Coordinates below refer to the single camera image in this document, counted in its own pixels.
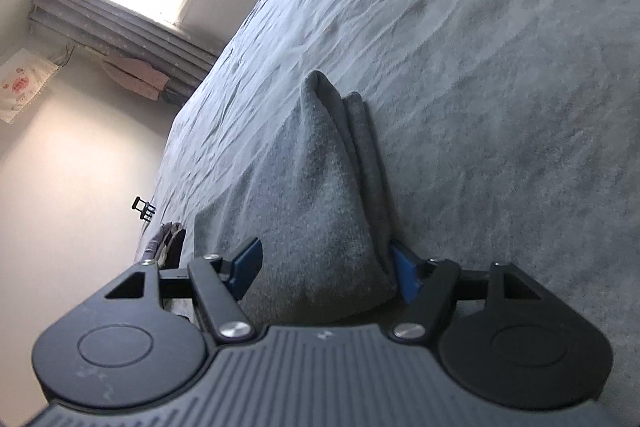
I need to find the stack of folded clothes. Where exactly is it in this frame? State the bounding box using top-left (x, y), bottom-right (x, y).
top-left (140, 221), bottom-right (193, 320)

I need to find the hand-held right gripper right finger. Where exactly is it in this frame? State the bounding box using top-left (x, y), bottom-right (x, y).
top-left (391, 241), bottom-right (543, 342)

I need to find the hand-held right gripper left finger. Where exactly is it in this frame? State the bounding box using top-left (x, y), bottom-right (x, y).
top-left (102, 237), bottom-right (264, 342)

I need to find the white wall poster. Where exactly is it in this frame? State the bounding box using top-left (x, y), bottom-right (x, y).
top-left (0, 48), bottom-right (58, 125)

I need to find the bed with grey sheet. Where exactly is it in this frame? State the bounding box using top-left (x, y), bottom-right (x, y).
top-left (132, 0), bottom-right (640, 427)

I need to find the grey pleated curtain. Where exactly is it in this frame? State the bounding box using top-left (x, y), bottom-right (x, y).
top-left (27, 0), bottom-right (226, 100)

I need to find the pink hanging garment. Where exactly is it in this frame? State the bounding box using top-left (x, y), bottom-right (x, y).
top-left (100, 57), bottom-right (171, 102)

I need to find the grey knit zip sweater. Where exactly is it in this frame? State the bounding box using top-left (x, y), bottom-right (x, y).
top-left (192, 71), bottom-right (401, 328)

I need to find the black phone holder clip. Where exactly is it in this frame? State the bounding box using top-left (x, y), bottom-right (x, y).
top-left (131, 196), bottom-right (157, 224)

